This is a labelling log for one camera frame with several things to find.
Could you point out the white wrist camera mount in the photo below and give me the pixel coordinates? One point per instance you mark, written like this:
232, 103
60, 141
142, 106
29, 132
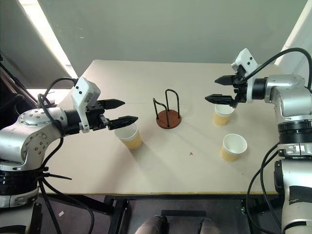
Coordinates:
84, 97
247, 61

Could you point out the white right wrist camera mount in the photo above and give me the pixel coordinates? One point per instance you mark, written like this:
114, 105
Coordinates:
247, 61

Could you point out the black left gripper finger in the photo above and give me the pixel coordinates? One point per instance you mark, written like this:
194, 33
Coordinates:
123, 122
113, 103

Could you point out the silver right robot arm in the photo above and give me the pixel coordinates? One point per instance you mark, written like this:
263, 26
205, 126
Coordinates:
290, 117

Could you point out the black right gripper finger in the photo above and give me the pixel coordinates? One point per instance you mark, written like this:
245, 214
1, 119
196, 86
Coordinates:
225, 80
219, 99

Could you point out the black table frame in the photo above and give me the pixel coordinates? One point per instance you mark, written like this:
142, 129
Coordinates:
122, 214

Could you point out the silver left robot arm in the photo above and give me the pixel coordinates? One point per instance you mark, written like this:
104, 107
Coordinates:
29, 136

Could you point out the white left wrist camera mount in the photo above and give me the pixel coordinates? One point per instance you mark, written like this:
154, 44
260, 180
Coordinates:
84, 97

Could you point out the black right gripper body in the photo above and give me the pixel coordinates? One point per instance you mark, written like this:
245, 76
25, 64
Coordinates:
238, 90

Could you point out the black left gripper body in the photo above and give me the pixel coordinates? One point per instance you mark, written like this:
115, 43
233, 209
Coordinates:
95, 117

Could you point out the tan paper cup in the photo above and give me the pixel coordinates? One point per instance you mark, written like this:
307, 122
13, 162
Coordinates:
223, 114
129, 136
232, 148

